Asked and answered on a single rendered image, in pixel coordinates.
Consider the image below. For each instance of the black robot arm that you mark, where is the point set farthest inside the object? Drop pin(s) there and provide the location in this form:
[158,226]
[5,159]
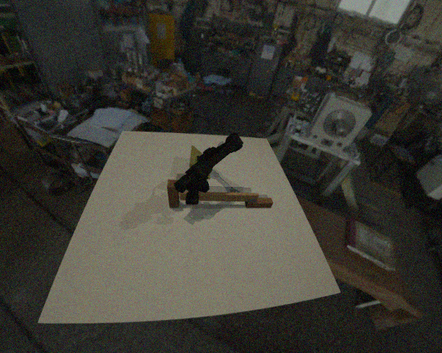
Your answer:
[198,173]

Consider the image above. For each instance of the long wooden rail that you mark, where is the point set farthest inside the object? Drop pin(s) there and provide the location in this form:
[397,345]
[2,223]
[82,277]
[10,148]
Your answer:
[223,197]

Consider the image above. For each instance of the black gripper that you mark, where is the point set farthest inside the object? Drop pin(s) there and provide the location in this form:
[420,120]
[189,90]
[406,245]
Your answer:
[192,196]

